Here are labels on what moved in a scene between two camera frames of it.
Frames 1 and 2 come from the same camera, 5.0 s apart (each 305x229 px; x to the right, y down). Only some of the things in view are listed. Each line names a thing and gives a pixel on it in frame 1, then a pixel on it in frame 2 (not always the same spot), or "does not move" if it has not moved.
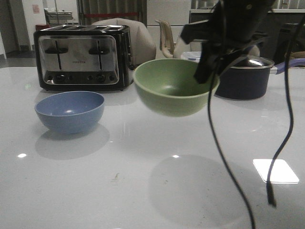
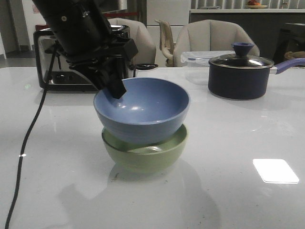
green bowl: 168,86 to 156,158
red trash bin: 39,27 does not move
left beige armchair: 142,46 does not move
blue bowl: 71,112 to 150,111
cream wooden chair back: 166,38 does not move
